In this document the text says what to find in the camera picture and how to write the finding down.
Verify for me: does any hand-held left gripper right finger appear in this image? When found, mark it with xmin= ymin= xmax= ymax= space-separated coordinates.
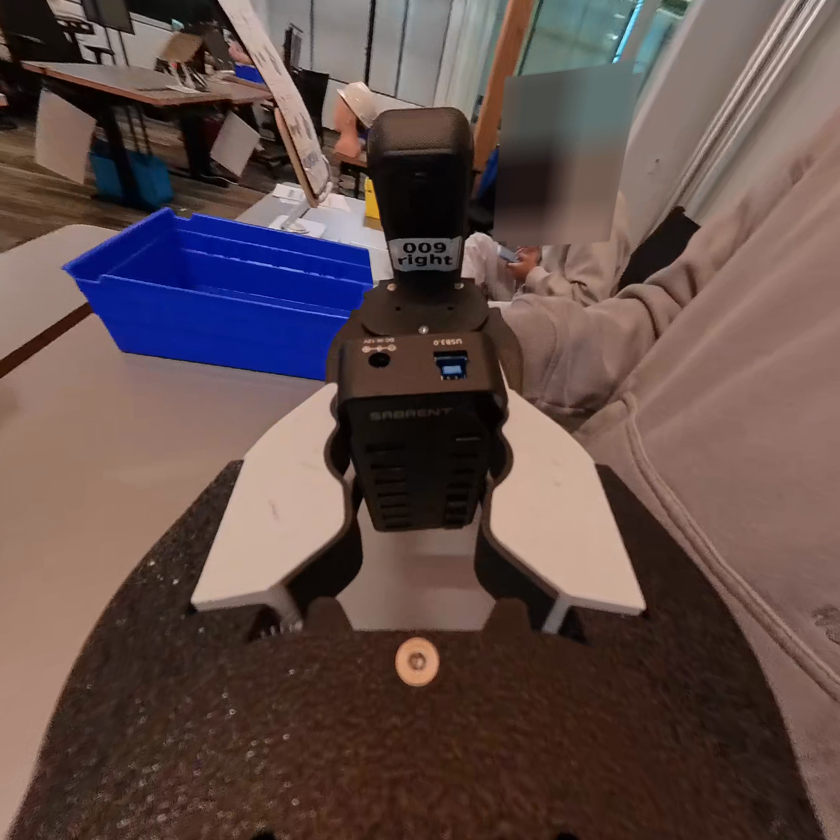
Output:
xmin=472 ymin=386 xmax=648 ymax=635

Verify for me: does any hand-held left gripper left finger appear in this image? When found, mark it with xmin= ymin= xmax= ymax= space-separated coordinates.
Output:
xmin=190 ymin=382 xmax=365 ymax=627

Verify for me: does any black usb hub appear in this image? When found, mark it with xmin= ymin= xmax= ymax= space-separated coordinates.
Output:
xmin=326 ymin=331 xmax=511 ymax=532

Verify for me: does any person's right forearm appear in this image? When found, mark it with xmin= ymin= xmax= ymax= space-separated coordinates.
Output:
xmin=502 ymin=262 xmax=723 ymax=432

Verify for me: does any mannequin head with white helmet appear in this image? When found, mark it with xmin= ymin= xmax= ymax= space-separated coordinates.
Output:
xmin=333 ymin=81 xmax=376 ymax=156

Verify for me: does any white stand base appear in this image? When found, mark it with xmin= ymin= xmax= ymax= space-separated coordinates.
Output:
xmin=268 ymin=196 xmax=327 ymax=235

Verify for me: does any black chair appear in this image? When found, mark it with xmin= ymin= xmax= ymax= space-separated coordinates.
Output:
xmin=287 ymin=64 xmax=330 ymax=153
xmin=616 ymin=206 xmax=701 ymax=291

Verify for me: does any wooden pillar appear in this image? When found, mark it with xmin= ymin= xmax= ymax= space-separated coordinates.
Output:
xmin=472 ymin=0 xmax=537 ymax=173

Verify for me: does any person's torso in beige hoodie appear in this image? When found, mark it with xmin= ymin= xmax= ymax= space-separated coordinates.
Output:
xmin=570 ymin=112 xmax=840 ymax=840

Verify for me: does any grey panel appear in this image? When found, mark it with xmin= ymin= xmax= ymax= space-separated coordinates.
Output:
xmin=210 ymin=112 xmax=263 ymax=178
xmin=34 ymin=88 xmax=98 ymax=186

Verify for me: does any blue plastic bin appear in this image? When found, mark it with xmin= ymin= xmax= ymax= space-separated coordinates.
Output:
xmin=62 ymin=206 xmax=376 ymax=383

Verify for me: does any cardboard box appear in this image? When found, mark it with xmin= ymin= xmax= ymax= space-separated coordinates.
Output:
xmin=161 ymin=31 xmax=206 ymax=68

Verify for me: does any blue bin under table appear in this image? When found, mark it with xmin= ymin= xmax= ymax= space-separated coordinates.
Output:
xmin=88 ymin=140 xmax=175 ymax=212

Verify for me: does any wooden work table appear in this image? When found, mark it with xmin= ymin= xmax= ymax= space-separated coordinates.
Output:
xmin=21 ymin=59 xmax=275 ymax=186

